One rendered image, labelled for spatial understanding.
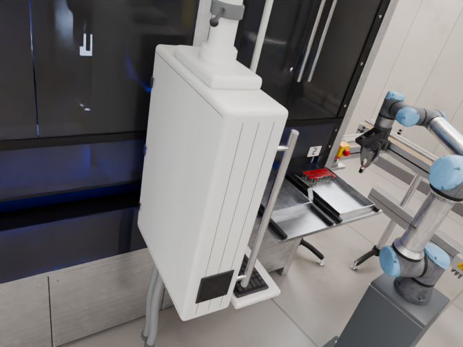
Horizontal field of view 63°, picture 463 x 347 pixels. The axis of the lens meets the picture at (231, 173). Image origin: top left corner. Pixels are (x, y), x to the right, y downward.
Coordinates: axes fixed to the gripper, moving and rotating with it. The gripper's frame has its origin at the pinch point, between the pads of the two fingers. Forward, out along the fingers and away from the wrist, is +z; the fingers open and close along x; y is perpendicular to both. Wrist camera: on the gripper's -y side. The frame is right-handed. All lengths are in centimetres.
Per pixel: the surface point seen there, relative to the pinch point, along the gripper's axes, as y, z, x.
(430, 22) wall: 235, -53, 145
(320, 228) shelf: -27.4, 24.1, -10.2
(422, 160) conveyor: 88, 18, 18
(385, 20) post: 14, -60, 28
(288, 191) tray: -24.4, 23.0, 17.7
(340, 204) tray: -3.8, 23.6, 0.9
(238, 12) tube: -91, -60, -10
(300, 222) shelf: -34.5, 23.9, -4.3
